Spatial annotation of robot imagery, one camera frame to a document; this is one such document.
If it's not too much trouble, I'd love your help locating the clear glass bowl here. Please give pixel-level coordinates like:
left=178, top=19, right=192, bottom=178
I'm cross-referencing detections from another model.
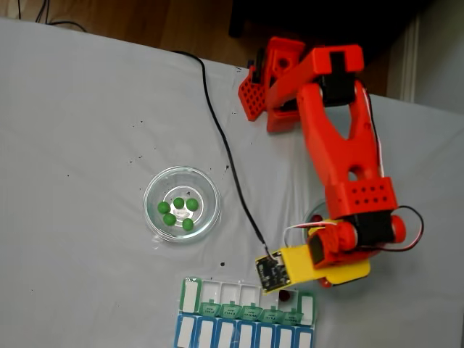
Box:
left=143, top=165, right=222, bottom=244
left=302, top=201, right=331, bottom=247

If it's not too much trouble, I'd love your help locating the blue weekly pill organizer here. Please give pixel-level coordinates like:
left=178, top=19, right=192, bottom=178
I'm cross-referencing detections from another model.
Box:
left=174, top=313, right=315, bottom=348

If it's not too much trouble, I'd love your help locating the green weekly pill organizer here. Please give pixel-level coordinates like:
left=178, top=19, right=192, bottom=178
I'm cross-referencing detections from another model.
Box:
left=179, top=276, right=320, bottom=326

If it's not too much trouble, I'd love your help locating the white plastic table cover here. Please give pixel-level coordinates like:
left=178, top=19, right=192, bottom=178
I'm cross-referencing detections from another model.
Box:
left=0, top=17, right=464, bottom=348

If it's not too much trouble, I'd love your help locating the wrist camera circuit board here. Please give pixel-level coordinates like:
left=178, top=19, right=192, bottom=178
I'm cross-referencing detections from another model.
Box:
left=254, top=252, right=291, bottom=294

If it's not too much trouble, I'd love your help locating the black camera cable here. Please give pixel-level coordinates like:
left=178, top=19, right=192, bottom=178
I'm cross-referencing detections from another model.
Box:
left=173, top=50, right=280, bottom=259

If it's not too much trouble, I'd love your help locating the white wall trim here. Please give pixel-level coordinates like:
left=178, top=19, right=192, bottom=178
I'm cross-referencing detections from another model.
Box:
left=400, top=14, right=423, bottom=102

